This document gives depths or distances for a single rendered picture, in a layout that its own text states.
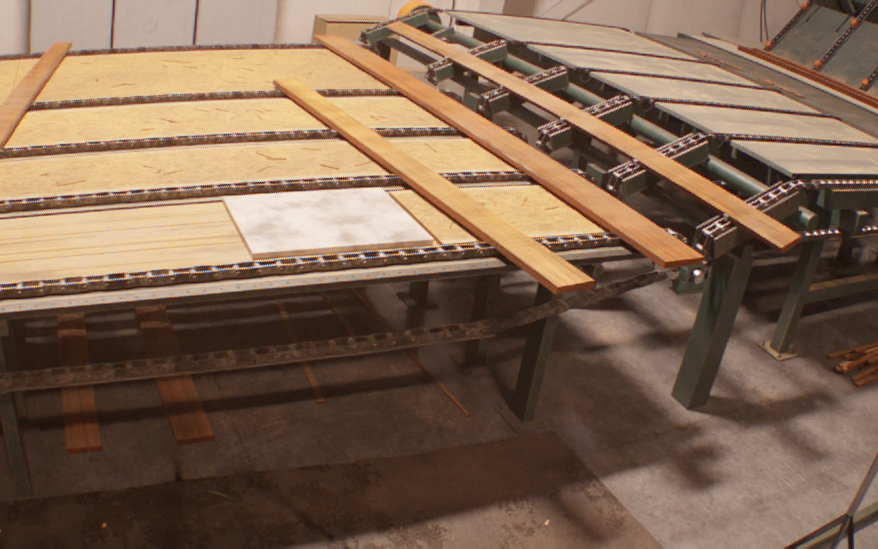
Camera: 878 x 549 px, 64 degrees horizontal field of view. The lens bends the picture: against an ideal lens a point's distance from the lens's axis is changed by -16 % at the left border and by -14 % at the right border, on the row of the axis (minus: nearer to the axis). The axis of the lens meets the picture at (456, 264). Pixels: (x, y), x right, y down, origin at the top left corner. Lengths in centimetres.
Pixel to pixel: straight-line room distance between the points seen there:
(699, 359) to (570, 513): 102
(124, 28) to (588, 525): 612
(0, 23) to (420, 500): 656
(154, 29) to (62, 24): 91
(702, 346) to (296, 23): 611
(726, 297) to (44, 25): 617
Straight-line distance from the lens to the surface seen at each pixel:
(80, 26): 761
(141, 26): 765
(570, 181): 334
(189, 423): 307
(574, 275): 251
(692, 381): 363
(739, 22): 1219
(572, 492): 301
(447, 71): 527
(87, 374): 244
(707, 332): 352
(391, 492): 286
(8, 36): 825
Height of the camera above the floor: 191
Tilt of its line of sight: 25 degrees down
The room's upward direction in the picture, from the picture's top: 9 degrees clockwise
